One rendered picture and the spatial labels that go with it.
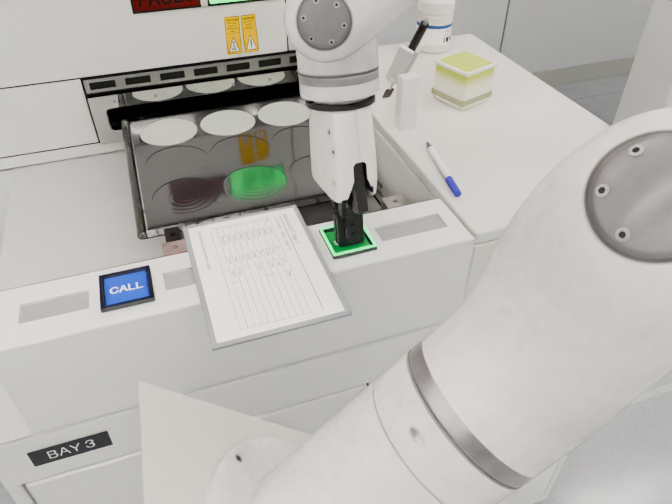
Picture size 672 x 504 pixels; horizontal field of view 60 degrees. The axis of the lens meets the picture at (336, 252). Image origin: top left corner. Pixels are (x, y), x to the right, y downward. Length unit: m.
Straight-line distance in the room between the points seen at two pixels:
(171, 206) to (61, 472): 0.38
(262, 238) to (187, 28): 0.55
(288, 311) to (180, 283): 0.14
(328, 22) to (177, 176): 0.53
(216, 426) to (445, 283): 0.36
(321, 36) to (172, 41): 0.67
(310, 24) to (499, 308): 0.28
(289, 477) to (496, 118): 0.70
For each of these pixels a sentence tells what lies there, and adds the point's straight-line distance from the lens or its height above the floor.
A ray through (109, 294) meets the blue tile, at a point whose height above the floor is 0.96.
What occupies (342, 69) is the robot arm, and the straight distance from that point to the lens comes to 0.59.
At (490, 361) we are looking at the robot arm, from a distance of 0.37.
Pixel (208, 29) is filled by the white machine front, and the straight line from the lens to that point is 1.16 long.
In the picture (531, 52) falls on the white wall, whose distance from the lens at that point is 3.49.
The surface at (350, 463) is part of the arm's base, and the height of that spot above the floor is 1.04.
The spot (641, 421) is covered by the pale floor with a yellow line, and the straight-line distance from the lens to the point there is 1.89.
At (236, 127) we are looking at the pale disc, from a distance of 1.09.
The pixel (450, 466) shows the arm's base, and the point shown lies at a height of 1.06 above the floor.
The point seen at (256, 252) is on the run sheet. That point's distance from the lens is 0.69.
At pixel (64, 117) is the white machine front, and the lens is 1.21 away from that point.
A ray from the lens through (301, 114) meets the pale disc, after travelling 1.13.
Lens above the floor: 1.40
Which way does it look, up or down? 40 degrees down
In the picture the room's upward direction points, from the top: straight up
